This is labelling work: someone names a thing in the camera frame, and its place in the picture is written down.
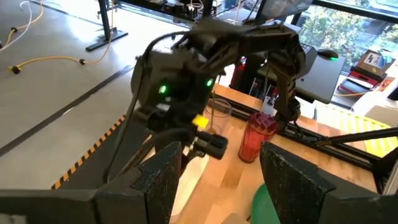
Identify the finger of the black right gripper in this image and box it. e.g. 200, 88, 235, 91
194, 131, 229, 160

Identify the black mouse with green light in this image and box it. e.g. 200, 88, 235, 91
317, 49, 340, 62

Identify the white bottle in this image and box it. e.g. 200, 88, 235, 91
261, 95, 277, 116

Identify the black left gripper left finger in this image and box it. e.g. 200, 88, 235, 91
0, 141, 182, 224

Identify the yellow floor cable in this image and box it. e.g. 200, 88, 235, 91
7, 0, 114, 74

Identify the cardboard box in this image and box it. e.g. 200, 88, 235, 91
357, 49, 394, 75

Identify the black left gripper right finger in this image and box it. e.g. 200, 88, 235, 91
260, 141, 398, 224

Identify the red flat case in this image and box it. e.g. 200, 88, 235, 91
348, 70, 380, 88

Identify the white floor cable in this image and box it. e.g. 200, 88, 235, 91
0, 0, 34, 52

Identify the yellow black hazard tape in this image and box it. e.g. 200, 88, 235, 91
51, 114, 127, 190

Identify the pink faceted tumbler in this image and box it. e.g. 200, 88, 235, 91
238, 111, 280, 164

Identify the small yellow block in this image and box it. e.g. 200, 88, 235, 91
192, 114, 210, 131

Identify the black stand leg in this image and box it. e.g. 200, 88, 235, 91
85, 0, 129, 52

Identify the yellow striped floor mat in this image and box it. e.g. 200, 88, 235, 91
315, 102, 393, 158

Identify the green plate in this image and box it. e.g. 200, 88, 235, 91
250, 182, 282, 224

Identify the clear drinking glass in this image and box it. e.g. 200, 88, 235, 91
203, 98, 233, 136

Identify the grey desk top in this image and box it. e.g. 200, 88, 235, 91
257, 43, 346, 105

